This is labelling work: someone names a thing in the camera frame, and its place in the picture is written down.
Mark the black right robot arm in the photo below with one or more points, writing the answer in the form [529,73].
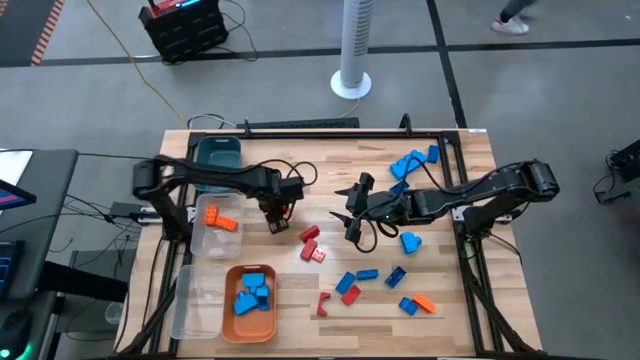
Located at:
[475,187]

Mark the long light blue studded block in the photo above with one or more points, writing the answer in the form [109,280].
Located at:
[407,162]

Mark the grey desk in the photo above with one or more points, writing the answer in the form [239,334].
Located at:
[50,200]

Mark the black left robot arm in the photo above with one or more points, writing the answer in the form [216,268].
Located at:
[215,175]

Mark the backlit keyboard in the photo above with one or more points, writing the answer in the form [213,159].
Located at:
[10,270]

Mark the white sheet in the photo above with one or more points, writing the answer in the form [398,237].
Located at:
[12,165]

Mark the teal plastic bin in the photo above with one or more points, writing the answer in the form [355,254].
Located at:
[220,150]

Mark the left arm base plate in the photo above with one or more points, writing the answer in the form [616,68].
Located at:
[150,218]

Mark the black mat orange edge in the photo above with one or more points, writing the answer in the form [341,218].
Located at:
[20,30]

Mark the black ribbed equipment crate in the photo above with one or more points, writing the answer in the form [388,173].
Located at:
[185,35]

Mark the orange plastic bin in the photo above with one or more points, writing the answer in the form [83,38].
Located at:
[250,327]

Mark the black power adapter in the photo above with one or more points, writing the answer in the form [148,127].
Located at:
[122,209]

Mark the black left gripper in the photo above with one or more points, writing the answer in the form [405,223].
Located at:
[270,192]

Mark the light blue rounded block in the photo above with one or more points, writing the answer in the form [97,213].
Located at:
[410,242]

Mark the person's leg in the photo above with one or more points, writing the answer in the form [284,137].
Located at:
[515,7]

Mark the red toy block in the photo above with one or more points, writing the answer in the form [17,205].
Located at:
[308,249]
[310,233]
[318,255]

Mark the red sloped block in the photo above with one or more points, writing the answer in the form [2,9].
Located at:
[351,295]

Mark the clear cup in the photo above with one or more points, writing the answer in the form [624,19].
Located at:
[114,312]

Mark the computer monitor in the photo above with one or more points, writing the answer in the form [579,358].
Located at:
[12,197]

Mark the white tower fan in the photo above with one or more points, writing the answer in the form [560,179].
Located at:
[356,40]

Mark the black floor equipment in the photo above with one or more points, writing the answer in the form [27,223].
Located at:
[627,165]

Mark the red device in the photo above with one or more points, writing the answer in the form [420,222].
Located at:
[165,7]

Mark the black computer mouse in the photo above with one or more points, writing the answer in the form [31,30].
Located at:
[15,332]

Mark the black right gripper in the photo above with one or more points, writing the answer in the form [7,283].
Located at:
[385,207]

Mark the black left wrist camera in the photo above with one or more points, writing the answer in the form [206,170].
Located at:
[292,189]

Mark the light blue toy block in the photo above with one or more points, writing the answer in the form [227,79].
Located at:
[253,279]
[263,291]
[244,303]

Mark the person's shoe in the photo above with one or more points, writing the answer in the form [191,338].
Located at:
[510,26]

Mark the clear plastic bin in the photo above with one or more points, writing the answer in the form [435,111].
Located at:
[200,300]
[220,245]

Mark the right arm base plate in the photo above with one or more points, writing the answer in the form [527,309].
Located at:
[457,214]

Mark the black metal table frame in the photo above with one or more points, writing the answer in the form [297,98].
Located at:
[350,134]

